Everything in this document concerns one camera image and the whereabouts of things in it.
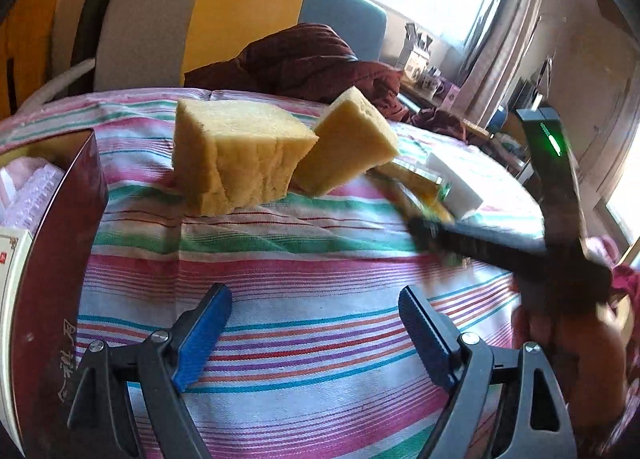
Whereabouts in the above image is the pink perforated plastic cup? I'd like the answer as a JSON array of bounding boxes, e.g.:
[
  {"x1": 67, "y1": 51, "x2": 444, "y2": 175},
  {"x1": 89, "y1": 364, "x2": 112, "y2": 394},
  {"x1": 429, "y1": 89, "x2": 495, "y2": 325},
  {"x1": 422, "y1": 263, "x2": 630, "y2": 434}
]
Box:
[{"x1": 22, "y1": 162, "x2": 66, "y2": 231}]

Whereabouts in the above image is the shiny green small box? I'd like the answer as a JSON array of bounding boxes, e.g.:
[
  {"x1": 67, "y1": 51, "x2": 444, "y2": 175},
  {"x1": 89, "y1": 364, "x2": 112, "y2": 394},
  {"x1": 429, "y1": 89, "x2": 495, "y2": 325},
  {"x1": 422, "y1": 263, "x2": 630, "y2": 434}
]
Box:
[{"x1": 367, "y1": 162, "x2": 453, "y2": 225}]

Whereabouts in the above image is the white box with sachets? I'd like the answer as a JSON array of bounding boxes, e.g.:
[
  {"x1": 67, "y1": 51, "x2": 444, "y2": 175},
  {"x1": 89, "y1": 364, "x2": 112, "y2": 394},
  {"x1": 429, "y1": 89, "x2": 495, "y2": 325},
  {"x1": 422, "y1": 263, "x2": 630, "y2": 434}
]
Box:
[{"x1": 400, "y1": 24, "x2": 434, "y2": 81}]

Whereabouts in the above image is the maroon blanket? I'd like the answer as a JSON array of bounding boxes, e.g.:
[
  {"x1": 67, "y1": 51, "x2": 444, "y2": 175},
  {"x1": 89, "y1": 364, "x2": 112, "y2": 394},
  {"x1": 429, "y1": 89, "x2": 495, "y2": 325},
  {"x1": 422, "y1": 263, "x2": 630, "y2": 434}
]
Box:
[{"x1": 184, "y1": 23, "x2": 416, "y2": 122}]

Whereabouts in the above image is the white floral patterned box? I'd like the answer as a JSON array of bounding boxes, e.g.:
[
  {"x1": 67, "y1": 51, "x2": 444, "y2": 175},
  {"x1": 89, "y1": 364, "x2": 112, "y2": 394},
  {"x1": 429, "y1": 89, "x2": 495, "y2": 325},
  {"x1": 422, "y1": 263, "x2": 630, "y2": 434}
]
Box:
[{"x1": 0, "y1": 226, "x2": 36, "y2": 290}]

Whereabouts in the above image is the dark red box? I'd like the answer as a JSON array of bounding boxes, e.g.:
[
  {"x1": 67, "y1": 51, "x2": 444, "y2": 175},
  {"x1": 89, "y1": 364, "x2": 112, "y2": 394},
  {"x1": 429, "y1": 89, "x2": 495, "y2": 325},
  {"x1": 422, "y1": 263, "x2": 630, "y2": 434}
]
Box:
[{"x1": 0, "y1": 129, "x2": 110, "y2": 459}]

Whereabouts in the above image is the wooden desk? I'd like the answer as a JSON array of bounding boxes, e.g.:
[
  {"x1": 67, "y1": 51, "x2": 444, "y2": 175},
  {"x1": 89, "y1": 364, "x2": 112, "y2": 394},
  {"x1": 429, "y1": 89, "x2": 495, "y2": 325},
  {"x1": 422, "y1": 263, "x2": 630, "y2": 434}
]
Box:
[{"x1": 400, "y1": 79, "x2": 492, "y2": 138}]

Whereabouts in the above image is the white curved tube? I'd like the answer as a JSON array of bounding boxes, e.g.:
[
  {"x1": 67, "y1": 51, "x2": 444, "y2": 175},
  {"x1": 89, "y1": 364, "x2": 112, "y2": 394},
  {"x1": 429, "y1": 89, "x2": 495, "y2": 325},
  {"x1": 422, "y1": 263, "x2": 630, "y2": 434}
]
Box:
[{"x1": 20, "y1": 58, "x2": 96, "y2": 112}]

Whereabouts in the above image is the side window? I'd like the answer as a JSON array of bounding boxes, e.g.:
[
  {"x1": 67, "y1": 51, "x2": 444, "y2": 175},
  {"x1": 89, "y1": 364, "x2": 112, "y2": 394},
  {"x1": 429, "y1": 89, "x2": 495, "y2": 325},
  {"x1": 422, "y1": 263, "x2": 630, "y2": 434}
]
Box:
[{"x1": 605, "y1": 139, "x2": 640, "y2": 260}]

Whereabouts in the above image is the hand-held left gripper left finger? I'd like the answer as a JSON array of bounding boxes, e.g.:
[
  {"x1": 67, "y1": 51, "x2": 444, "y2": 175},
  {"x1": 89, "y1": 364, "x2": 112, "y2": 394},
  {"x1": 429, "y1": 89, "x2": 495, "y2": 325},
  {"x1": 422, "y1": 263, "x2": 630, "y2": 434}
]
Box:
[{"x1": 66, "y1": 282, "x2": 234, "y2": 459}]

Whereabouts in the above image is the pink towel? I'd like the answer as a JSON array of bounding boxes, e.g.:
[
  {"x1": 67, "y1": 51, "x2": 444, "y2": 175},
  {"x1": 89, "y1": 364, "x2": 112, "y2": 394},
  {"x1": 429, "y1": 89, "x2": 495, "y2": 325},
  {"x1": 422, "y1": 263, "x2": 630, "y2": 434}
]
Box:
[{"x1": 0, "y1": 148, "x2": 48, "y2": 200}]

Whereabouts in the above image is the large yellow sponge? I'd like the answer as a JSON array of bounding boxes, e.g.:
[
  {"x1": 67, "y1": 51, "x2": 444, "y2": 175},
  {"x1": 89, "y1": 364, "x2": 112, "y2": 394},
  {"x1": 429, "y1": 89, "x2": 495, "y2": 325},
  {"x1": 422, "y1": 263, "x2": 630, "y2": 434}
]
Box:
[{"x1": 171, "y1": 98, "x2": 320, "y2": 216}]

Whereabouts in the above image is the maroon cloth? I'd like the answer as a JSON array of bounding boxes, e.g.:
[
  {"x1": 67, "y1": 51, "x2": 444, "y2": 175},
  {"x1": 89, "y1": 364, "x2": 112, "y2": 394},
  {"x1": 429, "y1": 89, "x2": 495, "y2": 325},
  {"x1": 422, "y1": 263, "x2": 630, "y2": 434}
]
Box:
[{"x1": 410, "y1": 108, "x2": 468, "y2": 141}]

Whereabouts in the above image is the pink striped curtain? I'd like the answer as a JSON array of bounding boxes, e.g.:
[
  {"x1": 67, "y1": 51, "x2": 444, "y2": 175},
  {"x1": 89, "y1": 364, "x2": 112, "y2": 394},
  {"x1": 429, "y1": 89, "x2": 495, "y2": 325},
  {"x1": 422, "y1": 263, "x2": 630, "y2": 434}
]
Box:
[{"x1": 457, "y1": 0, "x2": 551, "y2": 125}]

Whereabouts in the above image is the grey yellow blue headboard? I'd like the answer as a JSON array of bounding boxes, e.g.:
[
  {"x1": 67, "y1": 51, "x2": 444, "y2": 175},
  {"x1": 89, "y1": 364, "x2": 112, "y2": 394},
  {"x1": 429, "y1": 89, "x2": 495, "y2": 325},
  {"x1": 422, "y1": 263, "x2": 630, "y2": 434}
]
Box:
[{"x1": 94, "y1": 0, "x2": 388, "y2": 90}]

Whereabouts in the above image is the small yellow sponge with holes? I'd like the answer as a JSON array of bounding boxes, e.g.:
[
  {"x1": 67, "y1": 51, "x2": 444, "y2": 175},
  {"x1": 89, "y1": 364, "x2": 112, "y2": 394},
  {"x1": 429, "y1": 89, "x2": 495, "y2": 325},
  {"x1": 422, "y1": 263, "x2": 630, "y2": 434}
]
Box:
[{"x1": 294, "y1": 86, "x2": 401, "y2": 197}]

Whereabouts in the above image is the striped bed sheet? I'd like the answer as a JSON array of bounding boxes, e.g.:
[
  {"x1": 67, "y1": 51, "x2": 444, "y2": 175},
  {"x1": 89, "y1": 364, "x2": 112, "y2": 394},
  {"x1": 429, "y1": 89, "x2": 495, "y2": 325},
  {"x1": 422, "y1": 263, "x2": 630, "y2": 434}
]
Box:
[{"x1": 0, "y1": 86, "x2": 616, "y2": 459}]

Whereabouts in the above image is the white-topped cardboard box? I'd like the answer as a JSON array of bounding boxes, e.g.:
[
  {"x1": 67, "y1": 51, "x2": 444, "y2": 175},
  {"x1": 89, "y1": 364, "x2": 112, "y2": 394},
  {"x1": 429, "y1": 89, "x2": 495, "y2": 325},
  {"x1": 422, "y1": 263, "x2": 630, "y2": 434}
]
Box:
[{"x1": 425, "y1": 149, "x2": 485, "y2": 214}]

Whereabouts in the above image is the orange wooden wardrobe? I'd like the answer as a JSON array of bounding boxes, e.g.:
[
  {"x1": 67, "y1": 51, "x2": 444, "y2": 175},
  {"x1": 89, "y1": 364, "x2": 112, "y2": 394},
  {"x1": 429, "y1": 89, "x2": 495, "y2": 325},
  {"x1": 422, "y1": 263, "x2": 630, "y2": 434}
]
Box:
[{"x1": 0, "y1": 0, "x2": 71, "y2": 115}]

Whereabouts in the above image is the person's right hand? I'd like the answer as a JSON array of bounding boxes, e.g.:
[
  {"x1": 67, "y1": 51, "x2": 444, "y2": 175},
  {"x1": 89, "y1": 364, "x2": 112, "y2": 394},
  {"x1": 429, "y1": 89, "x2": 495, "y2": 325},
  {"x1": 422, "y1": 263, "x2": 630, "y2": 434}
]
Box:
[{"x1": 510, "y1": 299, "x2": 628, "y2": 445}]

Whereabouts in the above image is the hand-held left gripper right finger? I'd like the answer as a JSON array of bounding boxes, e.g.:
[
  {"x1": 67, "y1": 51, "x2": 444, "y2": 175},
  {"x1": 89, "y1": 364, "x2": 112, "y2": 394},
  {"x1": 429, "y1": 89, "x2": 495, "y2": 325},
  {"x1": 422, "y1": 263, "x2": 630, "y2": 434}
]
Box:
[{"x1": 397, "y1": 284, "x2": 581, "y2": 459}]

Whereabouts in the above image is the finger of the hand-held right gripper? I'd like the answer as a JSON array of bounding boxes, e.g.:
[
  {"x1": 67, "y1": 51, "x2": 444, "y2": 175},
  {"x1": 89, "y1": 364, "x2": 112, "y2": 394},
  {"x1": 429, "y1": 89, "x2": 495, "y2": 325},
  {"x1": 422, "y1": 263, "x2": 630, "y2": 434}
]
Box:
[{"x1": 407, "y1": 216, "x2": 551, "y2": 272}]

